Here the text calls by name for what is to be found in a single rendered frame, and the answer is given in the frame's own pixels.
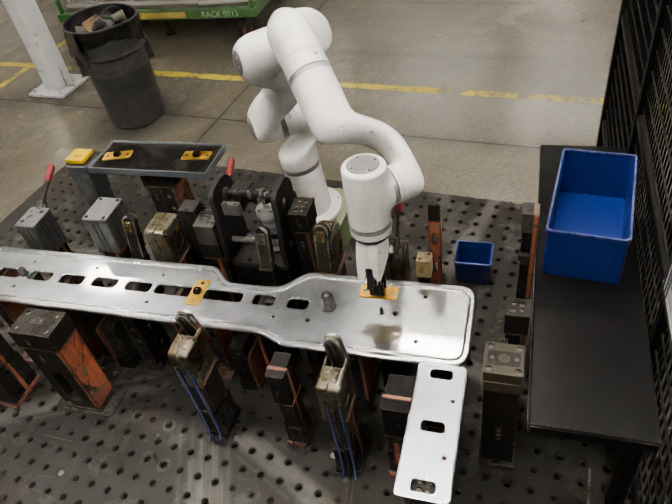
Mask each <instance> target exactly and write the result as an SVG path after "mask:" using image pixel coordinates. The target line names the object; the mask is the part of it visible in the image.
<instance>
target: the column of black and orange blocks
mask: <svg viewBox="0 0 672 504"><path fill-rule="evenodd" d="M539 218H540V204H535V203H530V202H524V203H523V214H522V227H521V232H522V234H521V242H519V250H518V261H519V269H518V277H517V286H516V297H515V298H519V299H530V295H531V287H532V278H533V269H534V261H535V252H536V244H537V235H538V226H539Z"/></svg>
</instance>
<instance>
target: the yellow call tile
mask: <svg viewBox="0 0 672 504"><path fill-rule="evenodd" d="M93 153H94V151H93V149H75V150H74V151H73V152H72V153H71V154H70V155H69V156H68V157H67V158H66V159H65V162H66V163H74V164H84V163H85V161H86V160H87V159H88V158H89V157H90V156H91V155H92V154H93Z"/></svg>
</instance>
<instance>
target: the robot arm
mask: <svg viewBox="0 0 672 504"><path fill-rule="evenodd" d="M331 44H332V30H331V27H330V25H329V22H328V21H327V19H326V18H325V17H324V15H322V14H321V13H320V12H319V11H317V10H315V9H312V8H308V7H302V8H296V9H293V8H288V7H283V8H279V9H277V10H276V11H274V12H273V14H272V15H271V17H270V19H269V21H268V24H267V26H266V27H263V28H260V29H258V30H255V31H253V32H250V33H248V34H246V35H244V36H243V37H241V38H240V39H239V40H238V41H237V42H236V43H235V45H234V47H233V51H232V58H233V59H232V61H233V63H234V66H235V69H236V71H237V72H238V74H239V75H240V76H241V78H242V79H243V80H245V81H246V82H247V83H249V84H250V85H252V86H255V87H258V88H263V89H262V90H261V92H260V93H259V94H258V95H257V97H256V98H255V99H254V101H253V102H252V104H251V105H250V108H249V110H248V114H247V123H248V127H249V130H250V132H251V135H252V136H253V137H254V138H255V139H256V140H257V141H259V142H261V143H273V142H276V141H279V140H281V139H284V138H286V137H289V136H290V137H289V138H288V139H287V140H286V141H285V142H284V143H283V145H282V146H281V147H280V149H279V152H278V158H279V162H280V165H281V168H282V171H283V174H284V177H288V178H289V179H290V180H291V183H292V187H293V191H296V194H297V197H315V207H316V212H317V218H316V221H317V223H319V222H320V221H321V220H329V221H330V220H333V219H334V218H335V217H336V216H337V215H338V214H339V212H340V211H341V208H342V204H343V203H342V198H341V195H340V194H339V193H338V192H337V191H336V190H334V189H332V188H329V187H327V184H326V180H325V177H324V173H323V170H322V166H321V163H320V159H319V155H318V152H317V146H316V143H317V141H318V142H320V143H322V144H325V145H334V144H360V145H364V146H367V147H370V148H372V149H374V150H375V151H377V152H378V153H380V154H381V155H382V156H383V158H384V159H385V160H386V162H387V164H388V165H386V162H385V160H384V159H383V158H382V157H380V156H378V155H375V154H371V153H362V154H357V155H354V156H351V157H350V158H348V159H347V160H345V161H344V162H343V164H342V166H341V177H342V183H343V190H344V196H345V202H346V209H347V215H348V222H349V228H350V233H351V235H352V237H353V238H354V239H355V240H356V263H357V274H358V279H359V280H360V281H363V280H364V278H365V275H366V274H367V290H369V291H370V295H374V296H384V295H385V292H384V288H386V287H387V279H386V274H384V273H385V266H386V262H387V258H388V254H389V242H388V237H389V235H390V233H391V231H392V218H391V210H392V208H393V207H394V206H396V205H397V204H400V203H402V202H405V201H407V200H410V199H412V198H414V197H416V196H418V195H419V194H420V193H421V192H422V191H423V189H424V176H423V174H422V172H421V169H420V167H419V165H418V163H417V161H416V159H415V157H414V155H413V153H412V152H411V150H410V148H409V146H408V145H407V143H406V142H405V140H404V139H403V138H402V136H401V135H400V134H399V133H398V132H397V131H396V130H394V129H393V128H392V127H390V126H389V125H387V124H385V123H383V122H381V121H379V120H376V119H374V118H371V117H368V116H364V115H361V114H359V113H356V112H355V111H353V110H352V109H351V107H350V105H349V103H348V101H347V99H346V97H345V94H344V92H343V90H342V88H341V86H340V84H339V82H338V79H337V77H336V75H335V73H334V71H333V69H332V67H331V64H330V62H329V60H328V58H327V56H326V54H325V52H326V51H327V50H328V49H329V47H330V46H331Z"/></svg>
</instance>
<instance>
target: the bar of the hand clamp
mask: <svg viewBox="0 0 672 504"><path fill-rule="evenodd" d="M391 218H392V231H391V233H390V235H389V237H388V242H395V259H396V260H399V255H398V252H399V246H400V237H399V216H398V204H397V205H396V206H394V207H393V208H392V210H391Z"/></svg>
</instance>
